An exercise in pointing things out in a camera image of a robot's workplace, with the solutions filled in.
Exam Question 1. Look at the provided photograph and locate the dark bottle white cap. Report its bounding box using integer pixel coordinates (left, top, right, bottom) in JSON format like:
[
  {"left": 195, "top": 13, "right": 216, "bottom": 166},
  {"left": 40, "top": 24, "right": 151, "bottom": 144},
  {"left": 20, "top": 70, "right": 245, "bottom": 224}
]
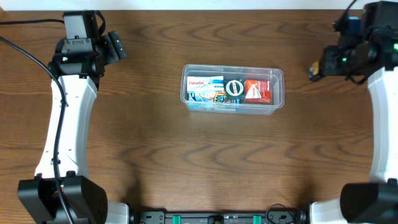
[{"left": 308, "top": 61, "right": 321, "bottom": 82}]

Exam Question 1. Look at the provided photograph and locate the red white medicine box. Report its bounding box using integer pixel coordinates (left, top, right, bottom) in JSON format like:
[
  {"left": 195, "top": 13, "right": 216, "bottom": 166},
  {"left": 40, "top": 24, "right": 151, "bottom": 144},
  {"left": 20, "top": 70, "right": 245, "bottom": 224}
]
[{"left": 244, "top": 80, "right": 272, "bottom": 104}]

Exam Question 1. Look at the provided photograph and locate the white Panadol box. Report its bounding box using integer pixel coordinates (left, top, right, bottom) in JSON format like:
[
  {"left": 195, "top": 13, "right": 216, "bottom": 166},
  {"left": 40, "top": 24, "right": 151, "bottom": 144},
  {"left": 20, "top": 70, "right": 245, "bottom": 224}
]
[{"left": 187, "top": 76, "right": 224, "bottom": 93}]

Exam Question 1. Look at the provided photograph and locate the dark green small box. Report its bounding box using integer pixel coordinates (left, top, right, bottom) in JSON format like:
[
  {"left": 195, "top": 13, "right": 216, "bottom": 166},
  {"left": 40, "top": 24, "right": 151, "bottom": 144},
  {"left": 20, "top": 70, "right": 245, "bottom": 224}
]
[{"left": 223, "top": 79, "right": 245, "bottom": 100}]

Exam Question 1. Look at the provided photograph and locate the clear plastic container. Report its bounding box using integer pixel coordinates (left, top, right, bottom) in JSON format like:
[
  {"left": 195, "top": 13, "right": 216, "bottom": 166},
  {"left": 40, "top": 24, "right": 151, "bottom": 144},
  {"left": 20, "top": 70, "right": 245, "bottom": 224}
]
[{"left": 180, "top": 64, "right": 285, "bottom": 115}]

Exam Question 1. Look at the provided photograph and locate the blue toothpaste box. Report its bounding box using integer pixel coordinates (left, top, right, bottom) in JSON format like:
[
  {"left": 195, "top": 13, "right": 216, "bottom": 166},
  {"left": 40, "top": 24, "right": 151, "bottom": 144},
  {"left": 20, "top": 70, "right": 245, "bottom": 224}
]
[{"left": 188, "top": 91, "right": 243, "bottom": 108}]

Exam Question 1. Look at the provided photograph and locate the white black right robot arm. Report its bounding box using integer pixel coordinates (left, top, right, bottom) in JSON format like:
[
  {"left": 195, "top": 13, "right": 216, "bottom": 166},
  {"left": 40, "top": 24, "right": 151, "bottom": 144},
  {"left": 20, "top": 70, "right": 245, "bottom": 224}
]
[{"left": 308, "top": 42, "right": 397, "bottom": 223}]

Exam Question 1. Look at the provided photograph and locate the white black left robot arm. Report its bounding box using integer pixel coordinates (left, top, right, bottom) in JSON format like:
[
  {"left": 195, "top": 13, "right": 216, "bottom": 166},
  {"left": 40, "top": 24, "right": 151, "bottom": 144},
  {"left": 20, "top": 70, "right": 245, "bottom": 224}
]
[{"left": 17, "top": 31, "right": 130, "bottom": 223}]

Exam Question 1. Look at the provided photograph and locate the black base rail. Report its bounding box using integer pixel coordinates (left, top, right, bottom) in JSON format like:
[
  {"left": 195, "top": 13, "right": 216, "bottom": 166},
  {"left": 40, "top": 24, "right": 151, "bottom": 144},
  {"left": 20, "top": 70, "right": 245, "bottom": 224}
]
[{"left": 130, "top": 208, "right": 310, "bottom": 224}]

